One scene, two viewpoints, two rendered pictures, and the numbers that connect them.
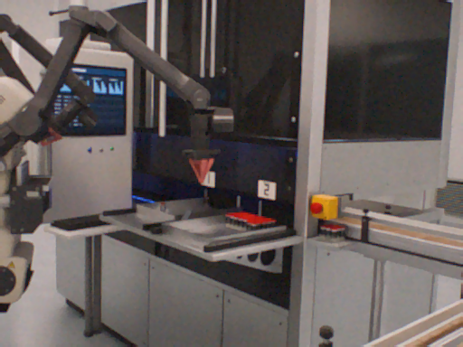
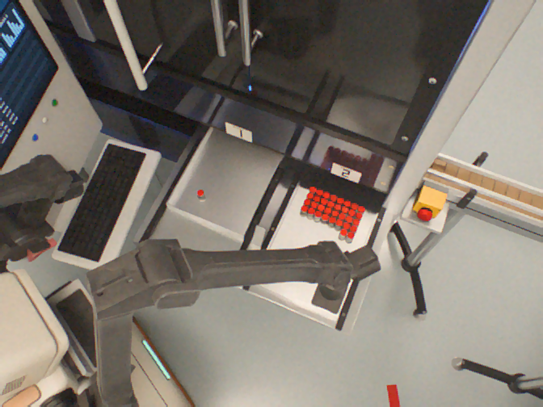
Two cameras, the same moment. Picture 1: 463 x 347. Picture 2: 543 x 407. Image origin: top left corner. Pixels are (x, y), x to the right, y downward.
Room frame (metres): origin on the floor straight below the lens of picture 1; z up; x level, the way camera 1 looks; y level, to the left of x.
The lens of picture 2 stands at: (1.42, 0.33, 2.30)
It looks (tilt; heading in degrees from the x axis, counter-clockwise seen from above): 67 degrees down; 335
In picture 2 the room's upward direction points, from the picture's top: 1 degrees clockwise
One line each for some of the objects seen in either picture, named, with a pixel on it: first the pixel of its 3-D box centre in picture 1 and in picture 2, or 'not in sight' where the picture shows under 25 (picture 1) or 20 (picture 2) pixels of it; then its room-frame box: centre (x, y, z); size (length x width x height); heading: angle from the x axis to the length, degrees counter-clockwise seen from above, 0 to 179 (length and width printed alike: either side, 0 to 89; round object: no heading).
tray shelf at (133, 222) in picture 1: (202, 226); (269, 217); (1.93, 0.09, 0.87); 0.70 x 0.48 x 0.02; 42
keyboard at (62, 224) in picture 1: (99, 219); (103, 199); (2.24, 0.55, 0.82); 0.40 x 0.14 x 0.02; 139
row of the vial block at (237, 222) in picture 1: (243, 224); (327, 220); (1.84, -0.06, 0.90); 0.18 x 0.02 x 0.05; 41
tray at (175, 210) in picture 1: (189, 210); (229, 175); (2.11, 0.15, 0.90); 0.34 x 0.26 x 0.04; 132
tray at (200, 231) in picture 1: (224, 229); (317, 247); (1.78, 0.01, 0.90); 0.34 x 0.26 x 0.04; 131
